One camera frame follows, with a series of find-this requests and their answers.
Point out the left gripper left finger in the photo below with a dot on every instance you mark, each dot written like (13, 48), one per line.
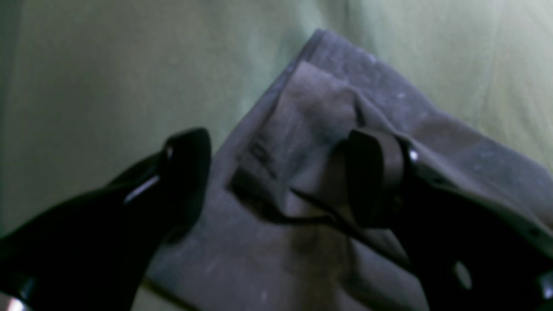
(91, 253)

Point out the grey t-shirt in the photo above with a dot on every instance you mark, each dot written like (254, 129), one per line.
(276, 232)

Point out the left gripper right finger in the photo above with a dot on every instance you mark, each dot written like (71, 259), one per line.
(469, 253)

